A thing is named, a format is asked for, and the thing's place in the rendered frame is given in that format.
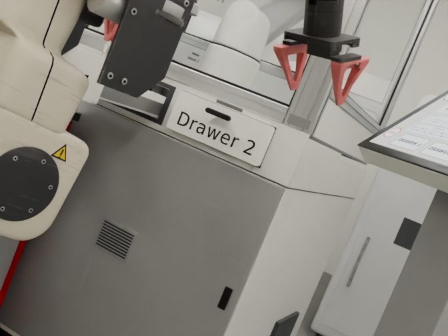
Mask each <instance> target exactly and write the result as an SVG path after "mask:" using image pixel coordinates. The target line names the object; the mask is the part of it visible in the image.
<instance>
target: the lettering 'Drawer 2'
mask: <svg viewBox="0 0 448 336"><path fill-rule="evenodd" d="M183 113H184V114H186V116H187V117H188V119H187V122H186V124H180V123H179V122H180V119H181V116H182V114H183ZM188 122H189V115H188V114H187V113H185V112H181V114H180V117H179V120H178V122H177V124H178V125H181V126H186V125H187V124H188ZM194 122H196V123H197V122H198V121H194V120H192V123H191V126H190V128H189V129H191V127H192V125H193V123H194ZM200 125H203V126H204V128H202V127H198V128H197V129H196V132H197V133H201V134H203V133H204V130H205V125H204V124H203V123H200ZM199 128H200V129H203V131H202V132H198V129H199ZM210 129H211V127H209V132H208V137H210V136H211V135H212V133H213V132H214V135H213V139H214V140H215V139H216V138H217V136H218V135H219V134H220V131H219V132H218V134H217V135H216V136H215V131H216V129H214V130H213V131H212V132H211V134H210ZM224 135H227V136H228V137H229V138H228V139H227V138H224V137H223V136H224ZM222 139H226V140H228V141H229V140H230V136H229V134H226V133H224V134H222V136H221V142H222V144H224V145H227V143H224V142H223V141H222ZM236 139H237V140H239V139H238V138H235V137H234V138H233V141H232V143H231V146H230V147H232V146H233V143H234V141H235V140H236ZM248 141H250V142H252V143H253V146H252V147H250V148H248V149H246V150H244V151H243V152H244V153H246V154H248V155H251V154H250V153H248V152H246V151H248V150H250V149H252V148H254V146H255V142H254V141H252V140H248Z"/></svg>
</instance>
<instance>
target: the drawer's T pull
mask: <svg viewBox="0 0 448 336"><path fill-rule="evenodd" d="M205 111H206V112H207V113H210V114H212V115H214V116H216V117H219V118H222V119H224V120H226V121H230V120H231V117H230V116H228V115H226V114H224V113H221V112H218V111H216V110H214V109H211V108H209V107H207V108H206V109H205Z"/></svg>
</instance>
